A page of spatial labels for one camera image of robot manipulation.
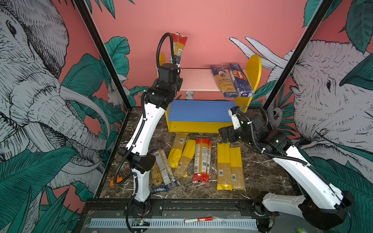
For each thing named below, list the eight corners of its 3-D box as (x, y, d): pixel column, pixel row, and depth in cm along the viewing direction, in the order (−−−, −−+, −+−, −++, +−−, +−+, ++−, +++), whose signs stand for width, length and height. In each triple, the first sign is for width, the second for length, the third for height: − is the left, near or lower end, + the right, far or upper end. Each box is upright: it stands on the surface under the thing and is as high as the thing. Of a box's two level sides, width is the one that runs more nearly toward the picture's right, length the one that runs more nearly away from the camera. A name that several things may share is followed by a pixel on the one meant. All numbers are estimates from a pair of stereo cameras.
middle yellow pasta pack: (175, 174, 87) (174, 172, 85) (186, 140, 103) (186, 138, 100) (187, 178, 86) (187, 176, 83) (197, 143, 101) (198, 140, 99)
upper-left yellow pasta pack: (164, 165, 90) (163, 164, 88) (176, 132, 106) (176, 130, 104) (177, 169, 89) (177, 167, 87) (188, 135, 105) (187, 133, 103)
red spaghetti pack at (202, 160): (192, 182, 85) (192, 179, 80) (195, 141, 102) (195, 137, 98) (210, 184, 84) (212, 181, 79) (210, 143, 102) (211, 138, 97)
